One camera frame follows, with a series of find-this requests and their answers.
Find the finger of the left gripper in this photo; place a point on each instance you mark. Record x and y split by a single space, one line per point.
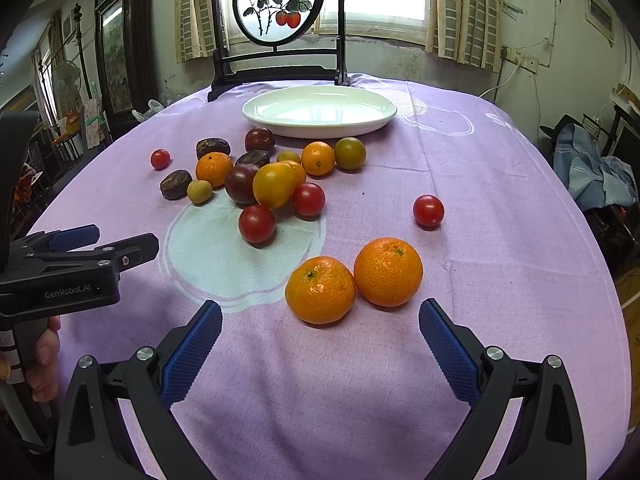
114 257
58 240

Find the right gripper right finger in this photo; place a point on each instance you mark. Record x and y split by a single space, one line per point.
546 442

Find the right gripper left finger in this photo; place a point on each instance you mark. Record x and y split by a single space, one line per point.
93 440

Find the dark brown fruit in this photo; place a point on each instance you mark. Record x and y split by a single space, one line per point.
175 185
258 158

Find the small green-yellow fruit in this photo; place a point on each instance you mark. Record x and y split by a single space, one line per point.
199 192

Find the small red tomato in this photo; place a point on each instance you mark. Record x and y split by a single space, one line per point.
160 159

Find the dark wrinkled fruit back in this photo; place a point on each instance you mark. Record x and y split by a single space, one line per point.
212 145

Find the dark purple tomato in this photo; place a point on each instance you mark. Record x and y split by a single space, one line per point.
260 138
239 184

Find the yellow oblong tomato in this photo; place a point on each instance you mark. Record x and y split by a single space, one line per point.
274 184

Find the dark purple tomato back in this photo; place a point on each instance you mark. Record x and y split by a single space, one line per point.
260 138

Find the large mandarin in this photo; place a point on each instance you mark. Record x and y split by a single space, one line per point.
321 291
388 272

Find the red cherry tomato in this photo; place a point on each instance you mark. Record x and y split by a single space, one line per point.
428 211

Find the orange tomato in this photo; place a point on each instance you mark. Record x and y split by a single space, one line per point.
299 171

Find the person's left hand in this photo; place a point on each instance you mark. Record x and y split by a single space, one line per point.
42 377

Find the white plastic bag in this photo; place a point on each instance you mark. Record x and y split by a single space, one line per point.
154 107

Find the standing electric fan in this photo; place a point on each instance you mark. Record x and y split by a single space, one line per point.
66 88

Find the small yellow-green fruit centre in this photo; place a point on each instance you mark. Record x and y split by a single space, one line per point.
288 156

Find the purple printed tablecloth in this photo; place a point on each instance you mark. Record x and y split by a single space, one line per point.
514 260

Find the white oval plate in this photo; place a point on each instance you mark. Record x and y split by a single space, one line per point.
319 112

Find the left window curtain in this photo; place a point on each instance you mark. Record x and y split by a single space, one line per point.
194 29

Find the window curtain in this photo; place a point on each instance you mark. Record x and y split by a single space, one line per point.
194 29
464 31

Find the green-brown round citrus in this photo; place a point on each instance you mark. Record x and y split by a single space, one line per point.
350 154

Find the dark wooden framed cabinet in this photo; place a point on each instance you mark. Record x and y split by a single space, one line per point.
125 60

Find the blue clothes pile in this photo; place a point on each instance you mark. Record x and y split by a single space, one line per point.
594 181

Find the round painted screen stand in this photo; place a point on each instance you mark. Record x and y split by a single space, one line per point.
272 26

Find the right window curtain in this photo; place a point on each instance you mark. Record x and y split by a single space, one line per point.
464 31

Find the white wall socket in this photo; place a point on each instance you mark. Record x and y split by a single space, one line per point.
519 57

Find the wall vent box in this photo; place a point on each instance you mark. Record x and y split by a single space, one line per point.
600 16

